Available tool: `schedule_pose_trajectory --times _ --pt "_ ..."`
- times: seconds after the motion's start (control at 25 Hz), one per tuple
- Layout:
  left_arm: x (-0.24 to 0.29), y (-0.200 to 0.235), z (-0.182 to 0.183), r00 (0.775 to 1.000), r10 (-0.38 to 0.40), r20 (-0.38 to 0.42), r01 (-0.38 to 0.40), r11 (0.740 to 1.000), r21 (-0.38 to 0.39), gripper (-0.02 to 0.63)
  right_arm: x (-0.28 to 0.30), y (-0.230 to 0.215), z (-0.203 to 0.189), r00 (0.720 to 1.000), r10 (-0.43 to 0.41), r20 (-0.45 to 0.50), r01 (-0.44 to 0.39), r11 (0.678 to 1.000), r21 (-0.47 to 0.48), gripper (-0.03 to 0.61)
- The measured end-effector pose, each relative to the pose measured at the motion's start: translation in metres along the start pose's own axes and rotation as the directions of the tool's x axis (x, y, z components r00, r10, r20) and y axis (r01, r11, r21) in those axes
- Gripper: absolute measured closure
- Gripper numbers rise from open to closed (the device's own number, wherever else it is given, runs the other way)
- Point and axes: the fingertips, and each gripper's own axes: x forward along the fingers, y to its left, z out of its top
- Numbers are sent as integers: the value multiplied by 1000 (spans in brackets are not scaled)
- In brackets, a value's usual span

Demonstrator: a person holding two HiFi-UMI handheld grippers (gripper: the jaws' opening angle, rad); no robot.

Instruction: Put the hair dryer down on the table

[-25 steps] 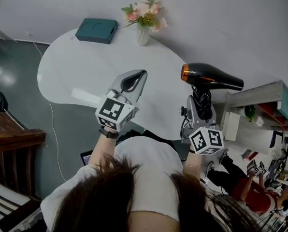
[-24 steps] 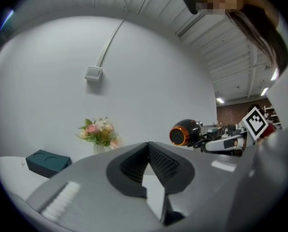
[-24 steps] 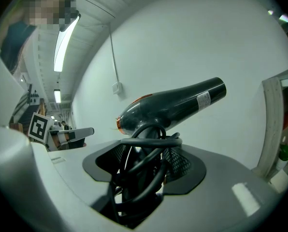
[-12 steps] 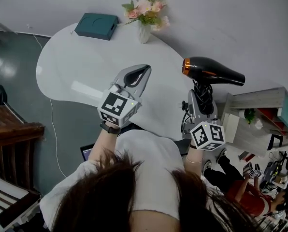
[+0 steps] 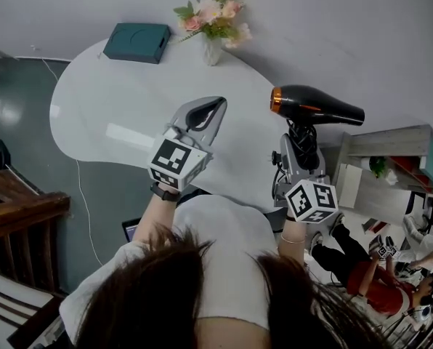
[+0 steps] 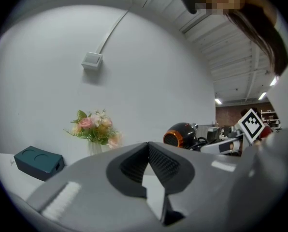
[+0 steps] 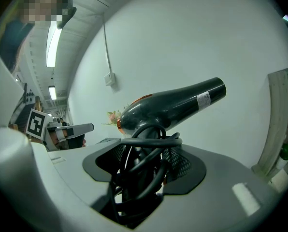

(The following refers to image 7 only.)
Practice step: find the pink artificial flower bouquet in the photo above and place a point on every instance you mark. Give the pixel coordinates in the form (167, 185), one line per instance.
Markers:
(113, 117)

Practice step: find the black head-worn camera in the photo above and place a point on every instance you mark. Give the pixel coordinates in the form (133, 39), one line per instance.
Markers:
(66, 8)

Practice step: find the person's left hand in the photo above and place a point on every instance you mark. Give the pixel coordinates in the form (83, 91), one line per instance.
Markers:
(59, 140)

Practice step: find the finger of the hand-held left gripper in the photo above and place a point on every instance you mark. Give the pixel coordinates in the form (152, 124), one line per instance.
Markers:
(82, 129)

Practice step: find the black orange hair dryer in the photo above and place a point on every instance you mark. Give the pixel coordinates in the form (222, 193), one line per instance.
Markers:
(163, 107)

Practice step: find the person's head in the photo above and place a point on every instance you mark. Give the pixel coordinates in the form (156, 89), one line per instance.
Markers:
(42, 4)

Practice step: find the long ceiling light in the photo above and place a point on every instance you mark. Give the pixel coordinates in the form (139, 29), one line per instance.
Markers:
(53, 46)
(52, 92)

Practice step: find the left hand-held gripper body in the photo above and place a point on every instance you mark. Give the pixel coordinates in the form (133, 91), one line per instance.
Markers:
(36, 124)

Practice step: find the small green plant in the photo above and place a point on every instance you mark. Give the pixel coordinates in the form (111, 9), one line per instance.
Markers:
(287, 151)

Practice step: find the person's white shirt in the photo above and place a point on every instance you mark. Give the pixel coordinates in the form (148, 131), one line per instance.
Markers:
(4, 100)

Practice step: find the grey wooden shelf unit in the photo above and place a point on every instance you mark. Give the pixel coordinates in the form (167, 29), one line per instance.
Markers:
(277, 120)

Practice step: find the white wall junction box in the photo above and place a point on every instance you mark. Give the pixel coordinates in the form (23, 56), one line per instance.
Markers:
(109, 78)

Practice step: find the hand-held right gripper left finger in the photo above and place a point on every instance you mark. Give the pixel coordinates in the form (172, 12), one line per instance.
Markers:
(71, 173)

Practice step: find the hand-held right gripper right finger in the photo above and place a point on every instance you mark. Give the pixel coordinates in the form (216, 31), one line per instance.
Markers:
(219, 190)

